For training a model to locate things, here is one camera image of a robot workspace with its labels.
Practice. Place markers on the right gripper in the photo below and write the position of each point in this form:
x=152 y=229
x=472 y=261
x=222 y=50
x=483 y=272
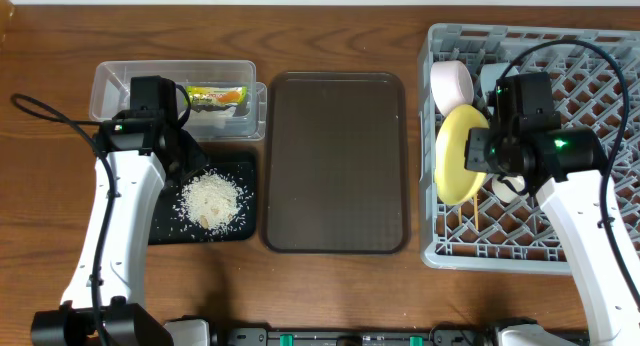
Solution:
x=475 y=160

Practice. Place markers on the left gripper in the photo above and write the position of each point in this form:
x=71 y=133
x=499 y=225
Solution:
x=185 y=159

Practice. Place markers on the white cup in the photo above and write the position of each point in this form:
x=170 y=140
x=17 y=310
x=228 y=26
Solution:
x=507 y=188

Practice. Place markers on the green snack wrapper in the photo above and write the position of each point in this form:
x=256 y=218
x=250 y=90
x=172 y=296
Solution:
x=216 y=96

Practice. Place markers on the white tissue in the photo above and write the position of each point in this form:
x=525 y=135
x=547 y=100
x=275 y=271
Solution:
x=212 y=118

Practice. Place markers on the light blue bowl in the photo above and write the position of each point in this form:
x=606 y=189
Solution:
x=489 y=74

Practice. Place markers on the yellow plate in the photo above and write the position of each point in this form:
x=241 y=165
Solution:
x=455 y=184

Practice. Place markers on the rice leftovers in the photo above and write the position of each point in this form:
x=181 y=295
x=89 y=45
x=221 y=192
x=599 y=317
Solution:
x=213 y=202

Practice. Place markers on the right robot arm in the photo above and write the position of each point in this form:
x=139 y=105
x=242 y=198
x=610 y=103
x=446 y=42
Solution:
x=564 y=169

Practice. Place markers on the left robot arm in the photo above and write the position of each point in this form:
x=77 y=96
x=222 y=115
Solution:
x=103 y=304

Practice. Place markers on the grey dishwasher rack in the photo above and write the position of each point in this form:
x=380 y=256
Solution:
x=516 y=236

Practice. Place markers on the black waste tray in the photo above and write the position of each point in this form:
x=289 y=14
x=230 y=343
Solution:
x=166 y=229

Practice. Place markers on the clear plastic bin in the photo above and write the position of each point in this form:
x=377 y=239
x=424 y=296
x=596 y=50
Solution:
x=111 y=93

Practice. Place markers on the brown serving tray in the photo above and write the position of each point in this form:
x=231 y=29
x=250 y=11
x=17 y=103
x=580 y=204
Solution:
x=336 y=164

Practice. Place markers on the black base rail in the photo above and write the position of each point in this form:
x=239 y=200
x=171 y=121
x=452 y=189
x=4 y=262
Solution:
x=197 y=331

